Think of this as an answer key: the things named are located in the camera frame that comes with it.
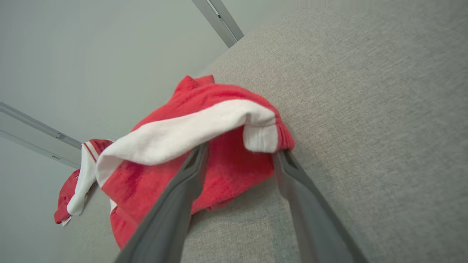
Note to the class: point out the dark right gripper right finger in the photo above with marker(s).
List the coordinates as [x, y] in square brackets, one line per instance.
[314, 226]

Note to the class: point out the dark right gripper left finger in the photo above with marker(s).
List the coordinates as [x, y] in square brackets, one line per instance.
[168, 219]

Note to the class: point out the red white shorts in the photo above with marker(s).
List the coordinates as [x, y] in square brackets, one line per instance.
[226, 171]

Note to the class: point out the red white basketball jersey shirt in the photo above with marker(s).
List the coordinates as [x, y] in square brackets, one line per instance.
[82, 182]

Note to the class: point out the grey wall partition post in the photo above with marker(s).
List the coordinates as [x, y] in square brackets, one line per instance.
[219, 20]

